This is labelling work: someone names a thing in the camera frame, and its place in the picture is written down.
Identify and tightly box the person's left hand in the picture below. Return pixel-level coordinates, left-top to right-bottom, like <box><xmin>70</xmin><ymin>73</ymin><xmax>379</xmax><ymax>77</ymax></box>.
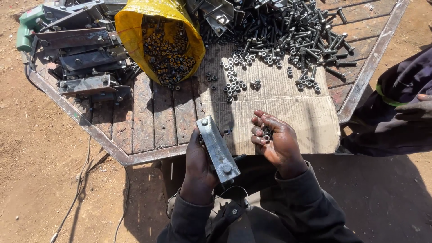
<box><xmin>180</xmin><ymin>126</ymin><xmax>221</xmax><ymax>205</ymax></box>

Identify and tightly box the green power tool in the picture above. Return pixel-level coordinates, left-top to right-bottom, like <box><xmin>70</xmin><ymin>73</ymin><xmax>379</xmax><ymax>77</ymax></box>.
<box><xmin>16</xmin><ymin>5</ymin><xmax>46</xmax><ymax>53</ymax></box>

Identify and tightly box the metal framed wooden table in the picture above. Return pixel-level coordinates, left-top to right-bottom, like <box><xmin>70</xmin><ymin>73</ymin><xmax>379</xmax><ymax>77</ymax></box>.
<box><xmin>20</xmin><ymin>0</ymin><xmax>410</xmax><ymax>167</ymax></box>

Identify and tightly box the person's right hand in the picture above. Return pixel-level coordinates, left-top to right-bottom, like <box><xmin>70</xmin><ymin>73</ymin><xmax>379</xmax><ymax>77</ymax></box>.
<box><xmin>251</xmin><ymin>110</ymin><xmax>308</xmax><ymax>180</ymax></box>

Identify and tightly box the thin grey cable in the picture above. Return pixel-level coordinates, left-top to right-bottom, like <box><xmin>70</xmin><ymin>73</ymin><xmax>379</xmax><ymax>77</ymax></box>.
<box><xmin>113</xmin><ymin>168</ymin><xmax>131</xmax><ymax>243</ymax></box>

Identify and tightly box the heap of bare steel brackets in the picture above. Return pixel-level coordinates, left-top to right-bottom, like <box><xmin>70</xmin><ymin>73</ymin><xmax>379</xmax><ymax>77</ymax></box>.
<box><xmin>187</xmin><ymin>0</ymin><xmax>247</xmax><ymax>36</ymax></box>

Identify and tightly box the scatter of silver nuts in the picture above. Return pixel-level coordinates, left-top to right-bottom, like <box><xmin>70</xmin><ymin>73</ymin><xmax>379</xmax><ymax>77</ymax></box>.
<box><xmin>206</xmin><ymin>47</ymin><xmax>322</xmax><ymax>103</ymax></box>

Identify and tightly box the worn cardboard sheet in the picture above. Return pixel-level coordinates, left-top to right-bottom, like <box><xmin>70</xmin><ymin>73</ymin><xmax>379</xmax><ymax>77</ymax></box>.
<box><xmin>194</xmin><ymin>42</ymin><xmax>341</xmax><ymax>156</ymax></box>

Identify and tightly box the pile of dark bolts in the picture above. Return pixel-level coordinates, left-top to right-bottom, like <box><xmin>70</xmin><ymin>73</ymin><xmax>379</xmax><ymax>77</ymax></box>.
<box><xmin>199</xmin><ymin>0</ymin><xmax>358</xmax><ymax>93</ymax></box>

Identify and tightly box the yellow woven sack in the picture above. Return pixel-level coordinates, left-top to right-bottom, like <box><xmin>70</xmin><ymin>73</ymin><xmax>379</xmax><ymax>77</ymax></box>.
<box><xmin>114</xmin><ymin>0</ymin><xmax>206</xmax><ymax>86</ymax></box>

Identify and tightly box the pile of bolted steel brackets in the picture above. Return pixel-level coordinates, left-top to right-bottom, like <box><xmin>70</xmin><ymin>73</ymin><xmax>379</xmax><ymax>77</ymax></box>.
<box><xmin>32</xmin><ymin>0</ymin><xmax>142</xmax><ymax>108</ymax></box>

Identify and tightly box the heap of dark nuts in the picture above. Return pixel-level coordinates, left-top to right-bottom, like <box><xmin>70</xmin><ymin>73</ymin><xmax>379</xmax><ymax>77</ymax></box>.
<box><xmin>141</xmin><ymin>16</ymin><xmax>197</xmax><ymax>91</ymax></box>

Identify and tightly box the grey steel bracket with bolts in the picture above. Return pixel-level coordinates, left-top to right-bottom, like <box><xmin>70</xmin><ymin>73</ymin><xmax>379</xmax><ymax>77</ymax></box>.
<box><xmin>196</xmin><ymin>115</ymin><xmax>248</xmax><ymax>185</ymax></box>

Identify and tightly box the white earphone cable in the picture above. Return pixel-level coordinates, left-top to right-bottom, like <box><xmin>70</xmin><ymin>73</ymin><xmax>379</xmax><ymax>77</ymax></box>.
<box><xmin>167</xmin><ymin>185</ymin><xmax>251</xmax><ymax>216</ymax></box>

